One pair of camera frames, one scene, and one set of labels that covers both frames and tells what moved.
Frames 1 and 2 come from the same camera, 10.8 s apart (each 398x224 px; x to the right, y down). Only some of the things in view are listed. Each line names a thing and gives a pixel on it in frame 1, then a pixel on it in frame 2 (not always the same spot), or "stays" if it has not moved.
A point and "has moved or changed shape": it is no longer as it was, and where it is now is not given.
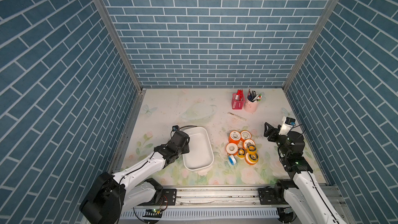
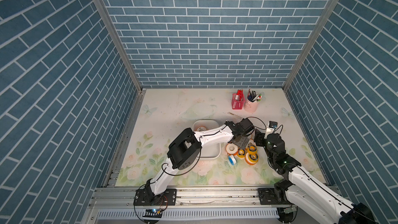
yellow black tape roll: [241, 152] stays
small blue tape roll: [231, 159] stays
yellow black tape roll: [251, 149] stays
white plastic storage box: [200, 155] has moved or changed shape
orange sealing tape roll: [235, 137] has moved or changed shape
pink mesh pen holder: [238, 100] stays
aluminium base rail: [236, 197] stays
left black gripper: [186, 149] → [243, 142]
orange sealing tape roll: [231, 149] stays
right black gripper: [271, 130] → [258, 137]
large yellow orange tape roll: [251, 158] stays
